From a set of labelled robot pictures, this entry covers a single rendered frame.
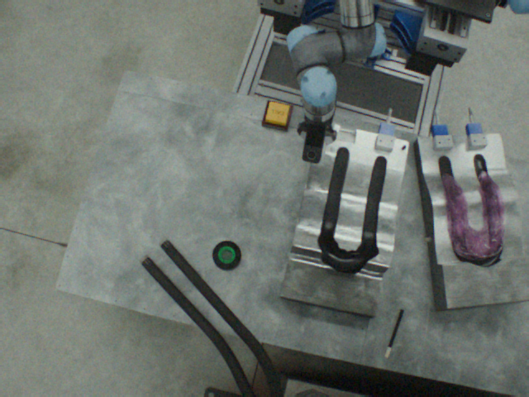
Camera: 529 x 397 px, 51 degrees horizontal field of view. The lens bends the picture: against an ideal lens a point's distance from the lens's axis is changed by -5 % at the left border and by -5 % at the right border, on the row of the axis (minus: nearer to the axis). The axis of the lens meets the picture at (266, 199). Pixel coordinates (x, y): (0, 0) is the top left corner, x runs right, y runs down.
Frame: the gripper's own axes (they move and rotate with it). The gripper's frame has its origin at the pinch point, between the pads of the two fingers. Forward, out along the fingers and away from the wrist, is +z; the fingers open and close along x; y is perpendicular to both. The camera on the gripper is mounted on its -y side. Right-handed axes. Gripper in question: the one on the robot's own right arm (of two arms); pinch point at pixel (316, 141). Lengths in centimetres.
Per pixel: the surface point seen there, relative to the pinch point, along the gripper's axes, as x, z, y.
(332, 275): -11.4, 7.3, -33.5
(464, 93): -56, 105, 71
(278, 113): 13.3, 10.5, 9.5
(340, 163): -7.1, 6.9, -2.6
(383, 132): -17.5, 6.2, 8.5
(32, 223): 118, 83, -34
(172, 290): 29, 4, -47
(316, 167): -1.1, 5.8, -5.4
